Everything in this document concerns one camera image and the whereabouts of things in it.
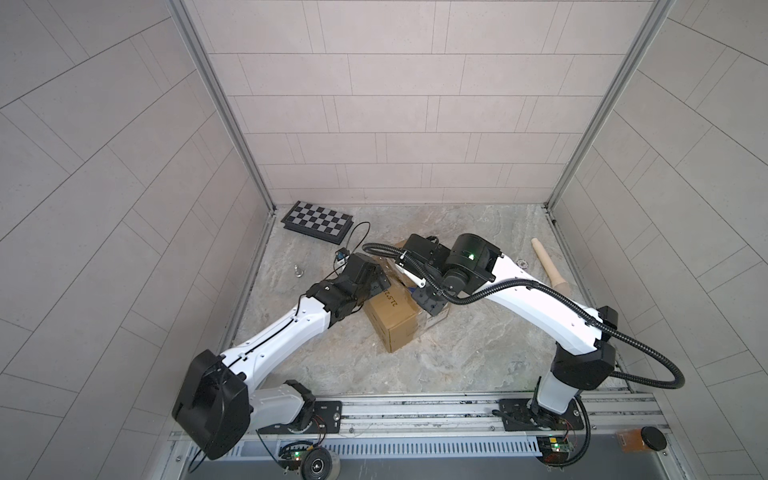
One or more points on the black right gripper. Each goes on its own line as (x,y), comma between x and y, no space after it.
(430,307)

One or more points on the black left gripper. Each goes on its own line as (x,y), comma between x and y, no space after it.
(374,289)

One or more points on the brown cardboard express box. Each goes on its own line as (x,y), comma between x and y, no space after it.
(394,314)

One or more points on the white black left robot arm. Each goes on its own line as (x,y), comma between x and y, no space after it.
(220,398)

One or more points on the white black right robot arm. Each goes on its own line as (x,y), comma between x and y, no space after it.
(474,269)

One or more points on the black white chessboard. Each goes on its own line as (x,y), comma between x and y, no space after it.
(318,222)

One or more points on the round black speaker device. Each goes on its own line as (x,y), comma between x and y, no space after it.
(309,461)

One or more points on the green circuit board right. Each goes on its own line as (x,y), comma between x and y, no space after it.
(553,449)

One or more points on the brown jar black lid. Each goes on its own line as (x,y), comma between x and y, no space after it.
(643,439)

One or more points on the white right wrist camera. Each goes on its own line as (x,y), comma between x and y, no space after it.
(409,266)

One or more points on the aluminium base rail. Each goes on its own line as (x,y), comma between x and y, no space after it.
(448,436)

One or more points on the cream plastic handle tool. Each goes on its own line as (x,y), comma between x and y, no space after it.
(557,281)

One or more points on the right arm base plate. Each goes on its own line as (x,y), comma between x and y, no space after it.
(516,415)

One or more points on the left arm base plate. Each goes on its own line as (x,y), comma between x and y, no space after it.
(323,417)

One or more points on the aluminium corner post left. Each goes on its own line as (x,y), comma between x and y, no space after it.
(193,41)

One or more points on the aluminium corner post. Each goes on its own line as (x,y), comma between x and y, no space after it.
(193,41)
(646,34)

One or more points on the aluminium corner post right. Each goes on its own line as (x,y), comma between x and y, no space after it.
(646,34)

